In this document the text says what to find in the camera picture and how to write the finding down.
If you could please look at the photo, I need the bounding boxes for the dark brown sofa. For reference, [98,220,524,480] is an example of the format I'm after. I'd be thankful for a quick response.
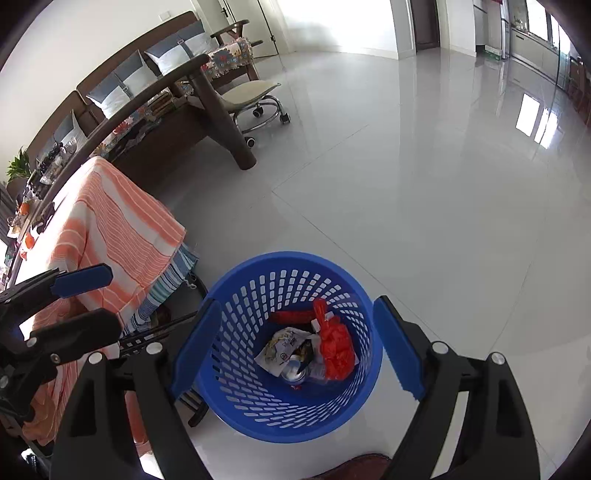
[25,11,264,162]

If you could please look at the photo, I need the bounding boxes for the kitchen cabinets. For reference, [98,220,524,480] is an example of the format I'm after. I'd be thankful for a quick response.
[475,0,591,112]

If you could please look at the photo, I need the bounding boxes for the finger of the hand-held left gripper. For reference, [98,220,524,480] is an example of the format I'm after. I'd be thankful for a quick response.
[0,264,114,315]
[21,308,122,370]

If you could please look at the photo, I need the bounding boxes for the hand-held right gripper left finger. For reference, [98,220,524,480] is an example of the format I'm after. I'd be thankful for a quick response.
[54,298,222,480]

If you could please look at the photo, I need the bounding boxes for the dark door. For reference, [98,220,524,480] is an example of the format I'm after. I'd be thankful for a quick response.
[413,0,441,49]

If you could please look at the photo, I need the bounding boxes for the blue striped cloth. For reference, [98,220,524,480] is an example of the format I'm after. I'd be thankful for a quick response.
[122,244,199,333]

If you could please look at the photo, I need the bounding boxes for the grey blue cushion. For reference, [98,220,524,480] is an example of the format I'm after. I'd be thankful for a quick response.
[144,21,218,77]
[87,50,158,118]
[51,111,88,153]

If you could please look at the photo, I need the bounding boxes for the white door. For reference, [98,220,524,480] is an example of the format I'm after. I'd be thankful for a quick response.
[222,0,278,56]

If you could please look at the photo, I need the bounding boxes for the person's right hand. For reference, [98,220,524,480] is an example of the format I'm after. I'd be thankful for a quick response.
[318,455,393,480]

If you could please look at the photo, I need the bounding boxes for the orange plastic bag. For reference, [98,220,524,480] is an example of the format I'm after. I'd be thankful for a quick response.
[313,298,357,381]

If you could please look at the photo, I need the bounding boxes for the beige rolling stool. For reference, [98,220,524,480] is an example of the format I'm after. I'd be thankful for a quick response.
[217,79,291,148]

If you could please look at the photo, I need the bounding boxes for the glass bowl of dark fruit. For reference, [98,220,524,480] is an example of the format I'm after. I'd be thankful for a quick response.
[37,141,77,171]

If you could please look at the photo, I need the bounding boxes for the green house plant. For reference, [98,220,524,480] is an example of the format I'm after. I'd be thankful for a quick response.
[6,147,32,178]

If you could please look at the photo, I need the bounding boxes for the white snack bag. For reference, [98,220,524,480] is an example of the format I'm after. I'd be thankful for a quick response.
[255,327,324,370]

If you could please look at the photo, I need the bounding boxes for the crushed red drink can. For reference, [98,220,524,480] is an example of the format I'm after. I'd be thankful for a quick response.
[279,354,309,384]

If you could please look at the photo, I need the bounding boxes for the dark wooden coffee table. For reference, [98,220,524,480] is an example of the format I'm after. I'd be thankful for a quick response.
[9,54,257,259]

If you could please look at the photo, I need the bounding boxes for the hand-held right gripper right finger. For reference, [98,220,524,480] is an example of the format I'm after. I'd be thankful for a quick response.
[373,295,541,480]

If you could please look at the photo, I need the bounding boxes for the orange striped tablecloth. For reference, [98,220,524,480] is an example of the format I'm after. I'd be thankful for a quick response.
[21,156,188,446]

